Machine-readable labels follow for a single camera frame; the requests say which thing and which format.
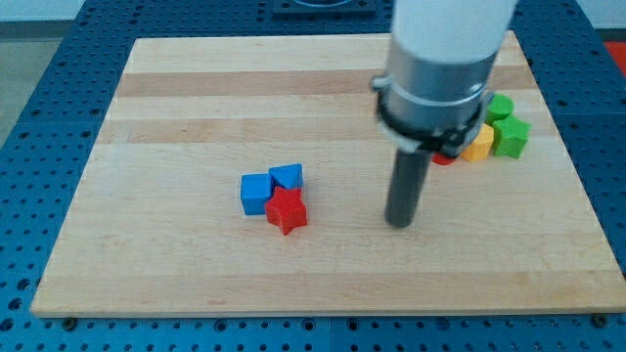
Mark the green circle block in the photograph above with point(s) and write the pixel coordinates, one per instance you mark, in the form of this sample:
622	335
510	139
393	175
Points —
499	108

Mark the blue cube block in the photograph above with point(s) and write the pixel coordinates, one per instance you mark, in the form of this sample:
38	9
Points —
256	190

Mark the light wooden board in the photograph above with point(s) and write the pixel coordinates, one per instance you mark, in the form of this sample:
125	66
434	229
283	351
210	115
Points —
156	226

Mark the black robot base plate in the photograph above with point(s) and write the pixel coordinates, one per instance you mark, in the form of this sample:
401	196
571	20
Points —
292	8

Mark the blue triangle block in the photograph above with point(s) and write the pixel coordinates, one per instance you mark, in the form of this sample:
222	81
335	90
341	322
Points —
288	176

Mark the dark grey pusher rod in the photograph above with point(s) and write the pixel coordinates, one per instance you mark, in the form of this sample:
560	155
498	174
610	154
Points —
406	184

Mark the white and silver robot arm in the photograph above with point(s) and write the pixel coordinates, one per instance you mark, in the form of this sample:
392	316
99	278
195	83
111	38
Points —
432	93

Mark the red circle block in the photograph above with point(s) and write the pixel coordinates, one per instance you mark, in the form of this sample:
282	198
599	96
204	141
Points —
441	159

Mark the green star block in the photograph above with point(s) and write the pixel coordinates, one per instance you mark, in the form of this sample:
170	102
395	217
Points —
511	135

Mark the yellow hexagon block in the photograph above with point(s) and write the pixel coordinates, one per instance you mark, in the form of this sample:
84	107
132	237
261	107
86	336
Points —
480	147

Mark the red star block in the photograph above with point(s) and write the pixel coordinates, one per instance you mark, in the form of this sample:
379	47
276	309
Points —
286	209

